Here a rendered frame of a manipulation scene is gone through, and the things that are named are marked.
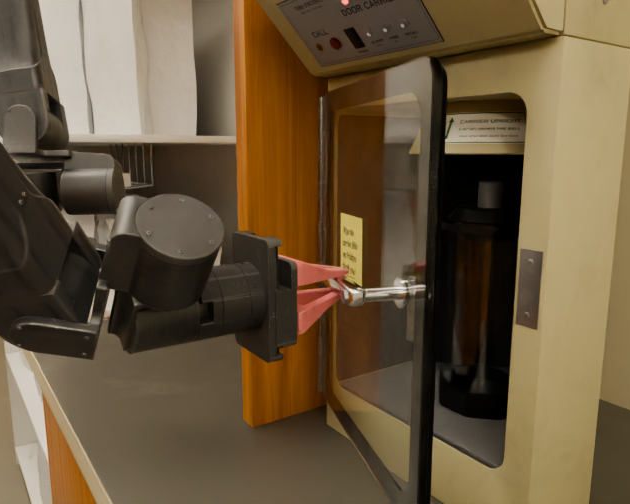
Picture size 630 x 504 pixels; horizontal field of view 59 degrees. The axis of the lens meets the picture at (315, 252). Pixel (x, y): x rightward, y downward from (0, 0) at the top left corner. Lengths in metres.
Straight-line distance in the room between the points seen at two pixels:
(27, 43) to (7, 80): 0.05
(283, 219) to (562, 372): 0.39
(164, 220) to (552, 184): 0.32
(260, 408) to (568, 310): 0.44
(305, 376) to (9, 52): 0.56
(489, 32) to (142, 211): 0.32
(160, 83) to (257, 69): 1.05
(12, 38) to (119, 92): 0.87
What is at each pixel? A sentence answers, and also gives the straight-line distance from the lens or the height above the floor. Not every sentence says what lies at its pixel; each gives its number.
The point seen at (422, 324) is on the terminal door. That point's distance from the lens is 0.45.
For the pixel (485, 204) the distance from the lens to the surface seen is 0.66.
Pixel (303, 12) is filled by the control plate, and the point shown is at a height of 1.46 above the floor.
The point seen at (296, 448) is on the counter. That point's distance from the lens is 0.76.
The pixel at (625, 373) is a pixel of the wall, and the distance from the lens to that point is 1.00.
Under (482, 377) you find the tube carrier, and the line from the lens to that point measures 0.67.
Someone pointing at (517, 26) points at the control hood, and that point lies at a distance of 0.50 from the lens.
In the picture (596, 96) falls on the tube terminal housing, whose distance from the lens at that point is 0.55.
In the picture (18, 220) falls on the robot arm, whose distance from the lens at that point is 0.37.
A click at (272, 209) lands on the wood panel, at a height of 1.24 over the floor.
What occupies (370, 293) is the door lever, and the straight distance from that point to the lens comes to 0.47.
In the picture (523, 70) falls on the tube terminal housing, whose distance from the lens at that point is 0.53.
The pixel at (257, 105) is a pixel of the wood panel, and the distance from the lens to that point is 0.73.
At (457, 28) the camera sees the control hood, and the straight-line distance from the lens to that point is 0.53.
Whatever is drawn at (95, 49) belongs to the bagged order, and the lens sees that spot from 1.63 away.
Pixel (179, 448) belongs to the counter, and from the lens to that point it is 0.78.
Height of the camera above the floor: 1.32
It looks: 10 degrees down
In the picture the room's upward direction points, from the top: straight up
